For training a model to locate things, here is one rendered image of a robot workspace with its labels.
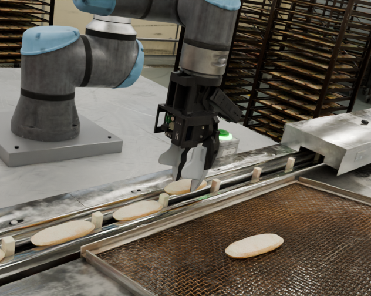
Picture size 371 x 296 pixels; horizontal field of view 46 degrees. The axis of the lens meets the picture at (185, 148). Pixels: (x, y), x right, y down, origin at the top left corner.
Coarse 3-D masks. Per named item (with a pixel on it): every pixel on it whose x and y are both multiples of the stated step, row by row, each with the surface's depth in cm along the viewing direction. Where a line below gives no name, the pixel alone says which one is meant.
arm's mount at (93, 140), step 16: (0, 112) 108; (0, 128) 97; (80, 128) 106; (96, 128) 108; (0, 144) 89; (16, 144) 90; (32, 144) 91; (48, 144) 93; (64, 144) 94; (80, 144) 95; (96, 144) 98; (112, 144) 101; (16, 160) 87; (32, 160) 89; (48, 160) 92
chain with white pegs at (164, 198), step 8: (288, 160) 107; (312, 160) 117; (256, 168) 97; (288, 168) 107; (256, 176) 97; (216, 184) 87; (232, 184) 93; (208, 192) 88; (160, 200) 77; (184, 200) 83; (96, 216) 67; (96, 224) 67; (104, 224) 70; (8, 240) 58; (8, 248) 58
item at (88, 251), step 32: (256, 192) 80; (288, 192) 83; (320, 192) 83; (352, 192) 81; (160, 224) 64; (256, 224) 67; (288, 224) 68; (320, 224) 69; (96, 256) 52; (224, 256) 57; (288, 256) 58; (352, 256) 59; (128, 288) 48; (192, 288) 49; (224, 288) 50; (256, 288) 50; (288, 288) 50; (320, 288) 51
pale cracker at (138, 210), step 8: (120, 208) 73; (128, 208) 73; (136, 208) 73; (144, 208) 74; (152, 208) 74; (160, 208) 76; (120, 216) 71; (128, 216) 71; (136, 216) 72; (144, 216) 73
